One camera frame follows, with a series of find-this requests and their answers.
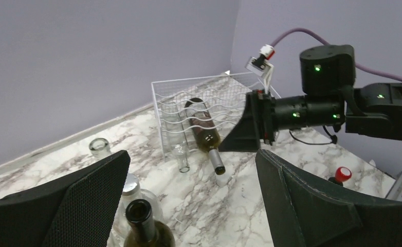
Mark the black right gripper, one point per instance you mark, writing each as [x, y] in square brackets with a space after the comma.
[255, 124]

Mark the tall clear glass bottle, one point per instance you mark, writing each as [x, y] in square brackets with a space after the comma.
[100, 148]

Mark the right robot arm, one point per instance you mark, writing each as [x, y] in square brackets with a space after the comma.
[329, 99]

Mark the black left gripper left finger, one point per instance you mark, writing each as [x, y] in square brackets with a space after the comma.
[77, 209]

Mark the red and black stopper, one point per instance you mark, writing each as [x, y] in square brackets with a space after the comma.
[341, 175]

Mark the green wine bottle white label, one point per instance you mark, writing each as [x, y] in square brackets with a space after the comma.
[205, 132]

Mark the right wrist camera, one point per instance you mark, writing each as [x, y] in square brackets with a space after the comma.
[261, 66]

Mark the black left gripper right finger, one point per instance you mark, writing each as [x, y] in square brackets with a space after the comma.
[306, 210]

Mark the green wine bottle dark label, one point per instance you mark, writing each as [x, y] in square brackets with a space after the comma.
[145, 230]

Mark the white wire wine rack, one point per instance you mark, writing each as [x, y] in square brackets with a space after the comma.
[222, 96]

